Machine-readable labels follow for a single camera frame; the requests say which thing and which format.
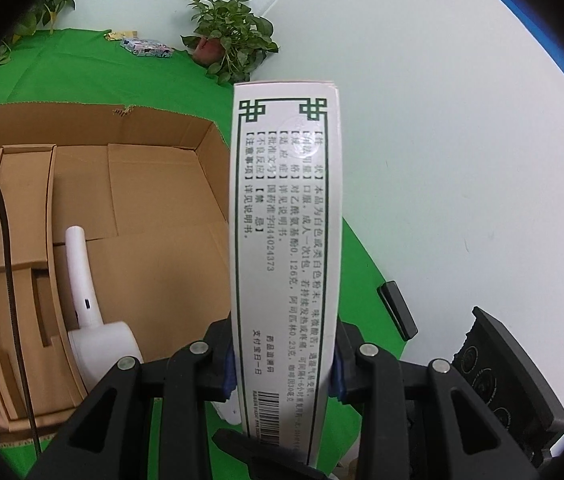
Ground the white handheld device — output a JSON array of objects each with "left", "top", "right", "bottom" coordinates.
[{"left": 65, "top": 226, "right": 143, "bottom": 391}]

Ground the white green medicine box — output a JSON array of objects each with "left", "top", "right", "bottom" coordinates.
[{"left": 228, "top": 81, "right": 343, "bottom": 466}]

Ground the narrow cardboard insert box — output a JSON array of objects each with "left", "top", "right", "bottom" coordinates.
[{"left": 0, "top": 144, "right": 87, "bottom": 434}]

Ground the large cardboard tray box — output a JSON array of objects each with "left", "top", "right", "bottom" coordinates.
[{"left": 0, "top": 103, "right": 232, "bottom": 446}]

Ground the small potted plant red pot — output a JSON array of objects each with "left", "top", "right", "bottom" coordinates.
[{"left": 181, "top": 0, "right": 280, "bottom": 86}]

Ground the tissue packet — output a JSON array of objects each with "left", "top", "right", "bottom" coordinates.
[{"left": 119, "top": 38, "right": 174, "bottom": 58}]

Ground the green tablecloth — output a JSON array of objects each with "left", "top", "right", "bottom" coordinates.
[{"left": 0, "top": 29, "right": 406, "bottom": 472}]

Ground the yellow packet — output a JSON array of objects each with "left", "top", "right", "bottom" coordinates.
[{"left": 104, "top": 30, "right": 138, "bottom": 41}]

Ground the large potted plant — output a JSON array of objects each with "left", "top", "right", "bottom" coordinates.
[{"left": 0, "top": 0, "right": 76, "bottom": 65}]

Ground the black cable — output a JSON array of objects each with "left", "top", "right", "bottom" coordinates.
[{"left": 0, "top": 168, "right": 42, "bottom": 461}]

